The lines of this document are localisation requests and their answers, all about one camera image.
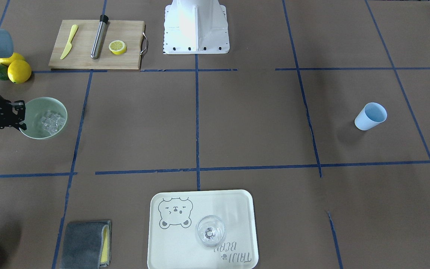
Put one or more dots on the green ceramic bowl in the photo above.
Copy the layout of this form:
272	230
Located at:
45	118

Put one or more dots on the light blue plastic cup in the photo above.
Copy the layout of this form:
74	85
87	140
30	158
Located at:
370	116

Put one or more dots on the large yellow lemon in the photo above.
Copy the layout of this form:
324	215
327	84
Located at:
19	71

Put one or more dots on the small yellow lemon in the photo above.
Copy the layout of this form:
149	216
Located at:
7	61

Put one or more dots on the steel cylinder tool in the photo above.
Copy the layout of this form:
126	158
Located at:
98	40

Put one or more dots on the yellow plastic knife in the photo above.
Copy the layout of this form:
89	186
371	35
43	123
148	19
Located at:
68	45

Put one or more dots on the halved lemon slice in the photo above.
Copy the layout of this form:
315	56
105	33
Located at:
117	47

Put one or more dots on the wooden cutting board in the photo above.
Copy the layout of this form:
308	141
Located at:
130	32

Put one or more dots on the folded grey cloth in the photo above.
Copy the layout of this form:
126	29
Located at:
87	245

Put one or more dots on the clear wine glass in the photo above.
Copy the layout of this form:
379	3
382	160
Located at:
211	231

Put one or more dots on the cream bear serving tray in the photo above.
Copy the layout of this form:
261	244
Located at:
173	243

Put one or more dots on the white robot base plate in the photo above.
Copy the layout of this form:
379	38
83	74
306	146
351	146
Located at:
195	27

